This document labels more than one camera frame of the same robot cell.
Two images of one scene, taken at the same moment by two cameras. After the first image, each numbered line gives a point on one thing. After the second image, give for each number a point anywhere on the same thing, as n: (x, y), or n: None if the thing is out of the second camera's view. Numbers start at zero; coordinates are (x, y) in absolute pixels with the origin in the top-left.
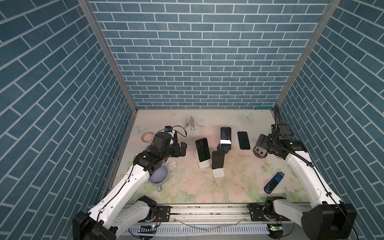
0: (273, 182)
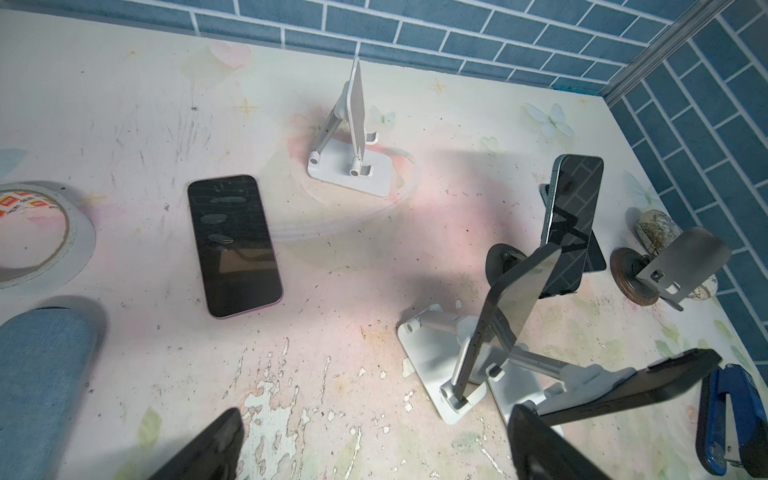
0: (732, 424)
